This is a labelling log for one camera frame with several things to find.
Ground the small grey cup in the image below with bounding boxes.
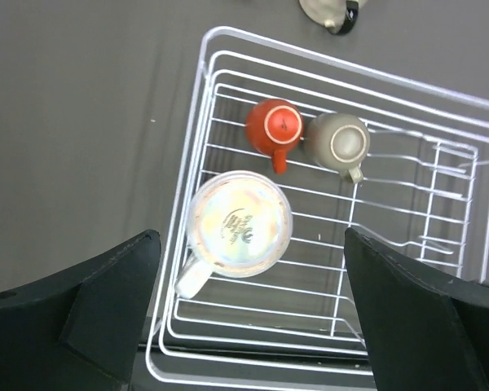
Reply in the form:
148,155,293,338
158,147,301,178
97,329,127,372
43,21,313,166
302,113,371,183

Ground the white wire dish rack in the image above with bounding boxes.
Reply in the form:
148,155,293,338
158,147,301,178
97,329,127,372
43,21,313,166
145,26,489,390

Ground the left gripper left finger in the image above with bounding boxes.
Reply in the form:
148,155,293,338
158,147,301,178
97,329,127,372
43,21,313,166
0,230,161,390

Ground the white floral iridescent mug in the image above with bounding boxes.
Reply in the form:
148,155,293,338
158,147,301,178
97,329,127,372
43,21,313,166
174,170,293,299

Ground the small orange cup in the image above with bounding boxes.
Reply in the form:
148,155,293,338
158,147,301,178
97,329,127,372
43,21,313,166
245,99,304,174

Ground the cream dimpled mug black handle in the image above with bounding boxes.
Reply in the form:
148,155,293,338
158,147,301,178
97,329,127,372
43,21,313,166
298,0,368,36

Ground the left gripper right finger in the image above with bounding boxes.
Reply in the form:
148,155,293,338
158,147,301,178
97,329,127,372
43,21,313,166
344,228,489,390

